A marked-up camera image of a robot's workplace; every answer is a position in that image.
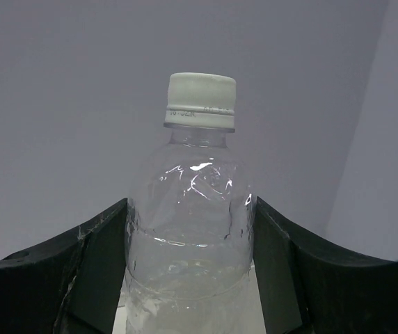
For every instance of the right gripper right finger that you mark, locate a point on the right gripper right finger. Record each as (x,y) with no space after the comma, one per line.
(308,284)

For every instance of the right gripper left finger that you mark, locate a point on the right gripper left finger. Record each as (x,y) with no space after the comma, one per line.
(67,284)

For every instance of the clear bottle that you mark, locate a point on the clear bottle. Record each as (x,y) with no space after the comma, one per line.
(191,209)

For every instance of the white octagonal plastic bin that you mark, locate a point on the white octagonal plastic bin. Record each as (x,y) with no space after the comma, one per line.
(236,310)

